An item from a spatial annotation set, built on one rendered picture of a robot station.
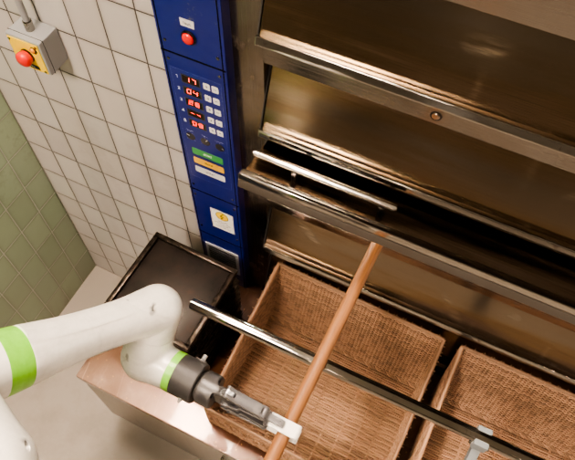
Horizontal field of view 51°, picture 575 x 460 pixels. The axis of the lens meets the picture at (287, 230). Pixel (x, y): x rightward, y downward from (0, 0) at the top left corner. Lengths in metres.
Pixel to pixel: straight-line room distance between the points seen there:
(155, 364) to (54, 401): 1.42
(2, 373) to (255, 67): 0.73
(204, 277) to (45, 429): 1.17
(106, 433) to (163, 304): 1.42
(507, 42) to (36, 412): 2.27
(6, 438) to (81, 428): 1.67
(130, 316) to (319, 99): 0.58
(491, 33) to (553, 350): 0.96
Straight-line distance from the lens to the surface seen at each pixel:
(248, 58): 1.27
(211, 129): 1.45
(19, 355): 1.11
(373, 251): 1.49
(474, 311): 1.70
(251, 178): 1.31
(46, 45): 1.59
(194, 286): 1.79
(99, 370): 2.09
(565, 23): 1.00
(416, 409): 1.40
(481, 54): 1.06
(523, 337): 1.73
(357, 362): 2.02
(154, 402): 2.02
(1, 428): 1.02
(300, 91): 1.28
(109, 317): 1.21
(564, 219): 1.29
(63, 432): 2.69
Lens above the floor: 2.49
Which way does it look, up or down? 59 degrees down
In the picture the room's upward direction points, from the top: 2 degrees clockwise
